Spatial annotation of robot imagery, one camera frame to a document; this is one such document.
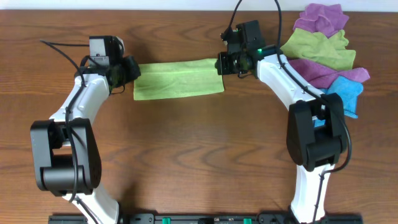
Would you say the light green microfiber cloth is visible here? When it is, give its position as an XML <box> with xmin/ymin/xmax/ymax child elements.
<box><xmin>134</xmin><ymin>58</ymin><xmax>224</xmax><ymax>101</ymax></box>

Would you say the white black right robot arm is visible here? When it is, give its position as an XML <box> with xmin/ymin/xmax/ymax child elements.
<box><xmin>215</xmin><ymin>46</ymin><xmax>346</xmax><ymax>223</ymax></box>

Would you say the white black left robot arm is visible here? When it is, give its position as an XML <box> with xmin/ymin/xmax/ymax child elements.
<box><xmin>30</xmin><ymin>55</ymin><xmax>141</xmax><ymax>223</ymax></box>

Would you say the purple microfiber cloth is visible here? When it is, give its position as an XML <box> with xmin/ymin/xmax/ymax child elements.
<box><xmin>289</xmin><ymin>59</ymin><xmax>370</xmax><ymax>89</ymax></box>

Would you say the olive green crumpled cloth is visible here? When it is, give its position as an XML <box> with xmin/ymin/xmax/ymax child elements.
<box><xmin>280</xmin><ymin>29</ymin><xmax>356</xmax><ymax>70</ymax></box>

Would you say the upper purple crumpled cloth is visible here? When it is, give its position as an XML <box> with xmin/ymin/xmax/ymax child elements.
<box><xmin>293</xmin><ymin>3</ymin><xmax>349</xmax><ymax>38</ymax></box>

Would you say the blue microfiber cloth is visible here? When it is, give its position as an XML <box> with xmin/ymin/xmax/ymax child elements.
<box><xmin>310</xmin><ymin>75</ymin><xmax>364</xmax><ymax>119</ymax></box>

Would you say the green plastic clip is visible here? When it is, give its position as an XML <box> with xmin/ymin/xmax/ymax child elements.
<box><xmin>162</xmin><ymin>217</ymin><xmax>171</xmax><ymax>224</ymax></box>
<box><xmin>243</xmin><ymin>218</ymin><xmax>252</xmax><ymax>224</ymax></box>

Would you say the black aluminium mounting rail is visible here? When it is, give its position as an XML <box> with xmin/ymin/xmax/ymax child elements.
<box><xmin>48</xmin><ymin>213</ymin><xmax>364</xmax><ymax>224</ymax></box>

